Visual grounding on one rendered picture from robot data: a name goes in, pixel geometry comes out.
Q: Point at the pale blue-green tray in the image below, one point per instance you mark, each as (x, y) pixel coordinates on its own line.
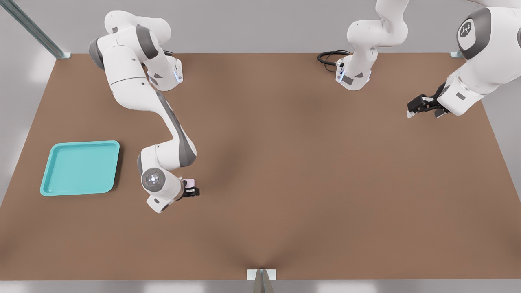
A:
(81, 167)

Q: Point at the pale lilac phone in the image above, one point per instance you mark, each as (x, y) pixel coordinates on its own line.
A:
(189, 183)

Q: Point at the silver frame post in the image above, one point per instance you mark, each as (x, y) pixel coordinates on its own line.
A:
(456, 54)
(34, 29)
(261, 280)

